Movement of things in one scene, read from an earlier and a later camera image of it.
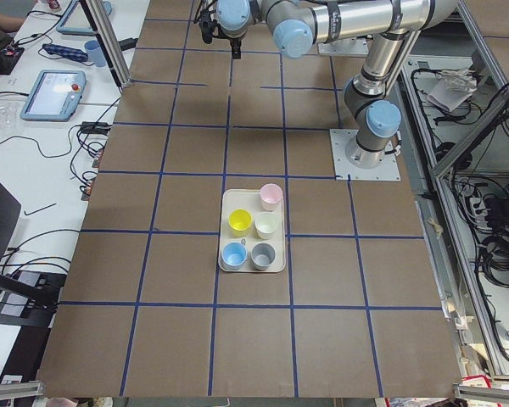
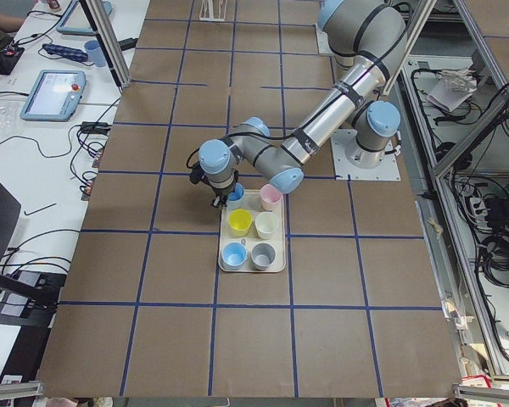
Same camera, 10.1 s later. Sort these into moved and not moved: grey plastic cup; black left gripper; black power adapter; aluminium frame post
Moved: black left gripper
Not moved: black power adapter; grey plastic cup; aluminium frame post
